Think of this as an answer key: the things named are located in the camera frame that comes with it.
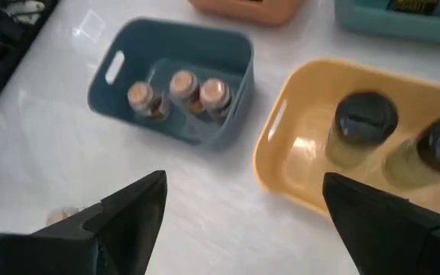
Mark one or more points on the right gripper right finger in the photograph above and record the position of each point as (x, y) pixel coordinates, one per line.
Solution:
(403, 244)

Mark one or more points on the teal plastic bin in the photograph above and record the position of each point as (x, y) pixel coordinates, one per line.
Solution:
(376, 28)

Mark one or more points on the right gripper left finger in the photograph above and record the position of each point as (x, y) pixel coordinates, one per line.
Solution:
(71, 252)

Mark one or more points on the blue plastic bin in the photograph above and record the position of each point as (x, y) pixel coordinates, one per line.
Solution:
(204, 49)

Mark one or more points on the orange plastic bin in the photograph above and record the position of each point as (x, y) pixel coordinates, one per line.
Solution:
(250, 13)

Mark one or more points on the small cork-stoppered glass jar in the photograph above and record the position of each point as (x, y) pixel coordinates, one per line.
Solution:
(215, 95)
(185, 88)
(143, 97)

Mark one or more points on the yellow plastic bin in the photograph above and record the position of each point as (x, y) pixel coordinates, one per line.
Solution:
(300, 160)

